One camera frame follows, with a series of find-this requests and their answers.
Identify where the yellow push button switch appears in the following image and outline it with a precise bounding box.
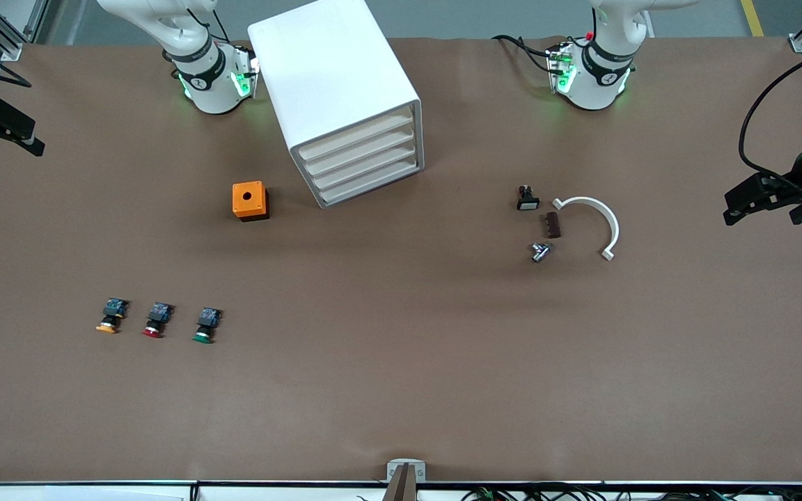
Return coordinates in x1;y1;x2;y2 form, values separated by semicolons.
95;298;129;335

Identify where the orange box with hole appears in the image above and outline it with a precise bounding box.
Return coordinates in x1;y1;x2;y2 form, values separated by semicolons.
232;181;270;223

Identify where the red push button switch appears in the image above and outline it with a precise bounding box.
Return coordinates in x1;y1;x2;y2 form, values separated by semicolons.
141;302;175;340

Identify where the black cable bundle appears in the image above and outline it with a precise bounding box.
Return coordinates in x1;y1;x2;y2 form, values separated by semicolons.
460;486;802;501

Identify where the green push button switch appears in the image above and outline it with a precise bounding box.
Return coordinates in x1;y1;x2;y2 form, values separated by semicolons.
191;307;223;344

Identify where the black base power cable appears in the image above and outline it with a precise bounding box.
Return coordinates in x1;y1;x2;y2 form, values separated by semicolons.
491;33;563;76
185;6;252;51

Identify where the white table edge rail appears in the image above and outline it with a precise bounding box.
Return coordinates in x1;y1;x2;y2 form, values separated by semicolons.
0;480;802;501

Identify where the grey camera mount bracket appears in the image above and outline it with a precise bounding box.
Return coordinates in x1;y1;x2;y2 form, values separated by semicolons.
386;459;427;483

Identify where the brown table cover sheet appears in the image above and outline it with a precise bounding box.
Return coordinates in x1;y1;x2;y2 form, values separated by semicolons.
0;33;802;486

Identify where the white curved bracket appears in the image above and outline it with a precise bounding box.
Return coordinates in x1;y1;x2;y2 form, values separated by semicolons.
553;197;620;262

